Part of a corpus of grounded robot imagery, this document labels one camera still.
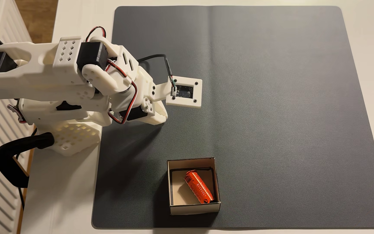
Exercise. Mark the small open cardboard box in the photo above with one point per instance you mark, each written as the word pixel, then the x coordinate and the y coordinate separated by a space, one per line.
pixel 178 195

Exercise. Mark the red candy roll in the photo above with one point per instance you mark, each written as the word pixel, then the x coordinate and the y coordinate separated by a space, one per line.
pixel 199 187

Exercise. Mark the dark grey table mat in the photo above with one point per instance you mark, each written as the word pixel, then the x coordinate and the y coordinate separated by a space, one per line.
pixel 287 130

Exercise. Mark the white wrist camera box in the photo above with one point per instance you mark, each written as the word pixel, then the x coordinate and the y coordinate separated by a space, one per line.
pixel 187 81

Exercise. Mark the black table clamp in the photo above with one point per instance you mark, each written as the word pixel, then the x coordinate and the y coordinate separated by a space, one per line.
pixel 3 162

